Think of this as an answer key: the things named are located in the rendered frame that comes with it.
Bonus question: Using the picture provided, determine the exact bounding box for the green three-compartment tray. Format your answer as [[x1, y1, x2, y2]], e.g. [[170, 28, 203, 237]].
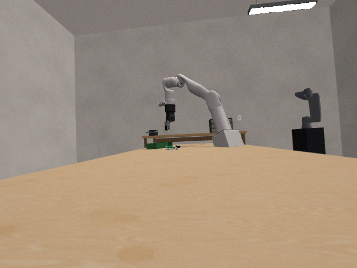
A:
[[146, 142, 172, 149]]

